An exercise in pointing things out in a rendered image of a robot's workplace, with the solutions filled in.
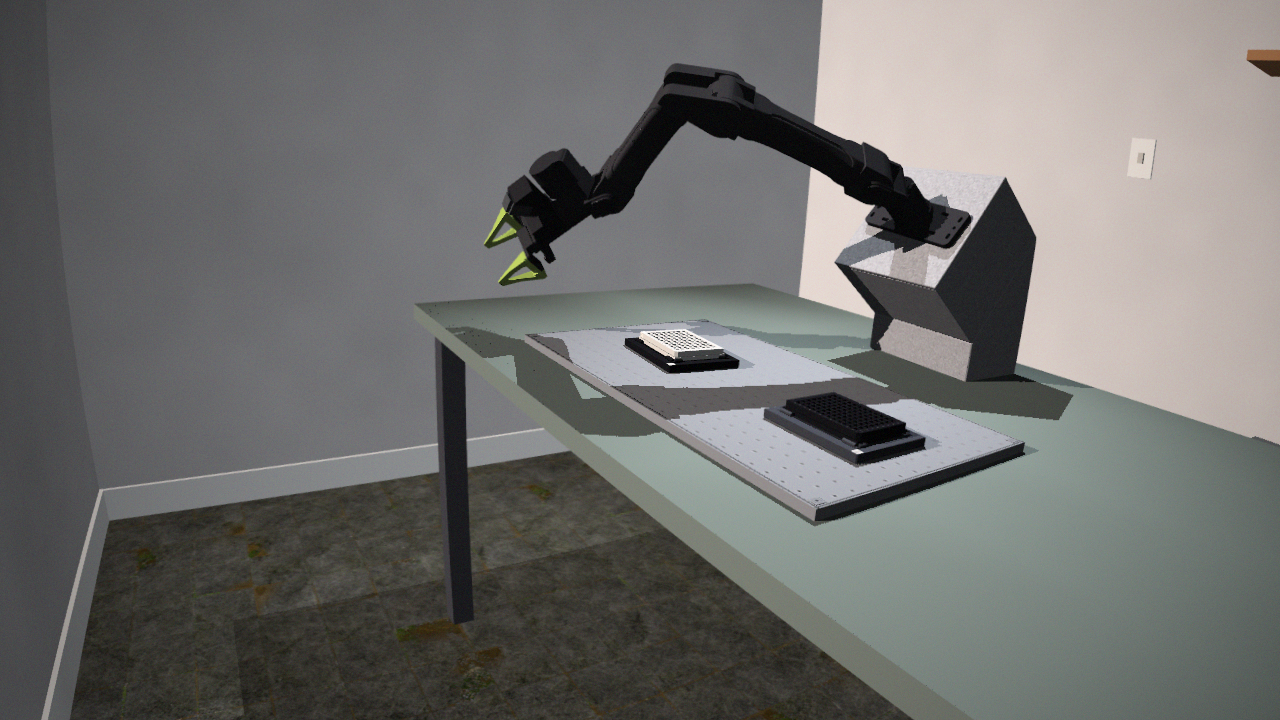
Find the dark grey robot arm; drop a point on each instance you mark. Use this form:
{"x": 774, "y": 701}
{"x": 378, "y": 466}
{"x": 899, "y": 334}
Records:
{"x": 717, "y": 106}

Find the white well plate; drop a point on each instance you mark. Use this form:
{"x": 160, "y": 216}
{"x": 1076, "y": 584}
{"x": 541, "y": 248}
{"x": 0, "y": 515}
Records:
{"x": 681, "y": 344}

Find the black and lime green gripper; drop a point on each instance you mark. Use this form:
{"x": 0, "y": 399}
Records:
{"x": 530, "y": 245}

